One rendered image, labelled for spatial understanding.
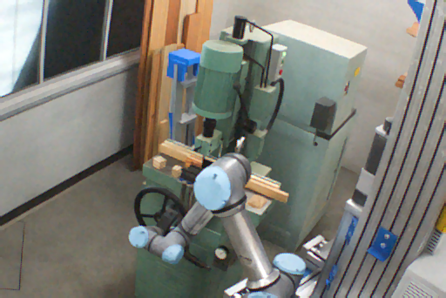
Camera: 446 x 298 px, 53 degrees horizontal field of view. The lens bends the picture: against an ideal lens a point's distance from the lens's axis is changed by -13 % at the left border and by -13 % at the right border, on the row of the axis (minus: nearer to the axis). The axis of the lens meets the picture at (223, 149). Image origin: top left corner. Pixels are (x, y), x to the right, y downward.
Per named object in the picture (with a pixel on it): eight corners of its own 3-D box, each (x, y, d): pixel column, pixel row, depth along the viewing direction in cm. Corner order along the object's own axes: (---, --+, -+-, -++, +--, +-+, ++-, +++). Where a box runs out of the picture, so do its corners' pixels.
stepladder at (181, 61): (157, 220, 345) (162, 52, 294) (178, 205, 365) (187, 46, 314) (176, 228, 337) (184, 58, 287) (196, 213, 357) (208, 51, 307)
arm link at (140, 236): (142, 253, 170) (123, 240, 173) (155, 251, 181) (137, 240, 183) (151, 233, 170) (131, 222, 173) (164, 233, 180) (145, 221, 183)
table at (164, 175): (130, 183, 227) (131, 172, 224) (165, 158, 252) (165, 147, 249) (249, 237, 208) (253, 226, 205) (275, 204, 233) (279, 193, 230)
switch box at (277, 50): (262, 77, 237) (268, 47, 230) (270, 73, 245) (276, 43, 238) (274, 82, 235) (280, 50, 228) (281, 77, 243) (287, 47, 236)
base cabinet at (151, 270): (132, 294, 274) (138, 198, 241) (181, 247, 322) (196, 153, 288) (199, 329, 260) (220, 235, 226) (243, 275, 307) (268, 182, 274)
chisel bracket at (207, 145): (192, 153, 231) (195, 137, 227) (206, 142, 243) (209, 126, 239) (206, 159, 229) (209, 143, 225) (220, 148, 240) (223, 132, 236)
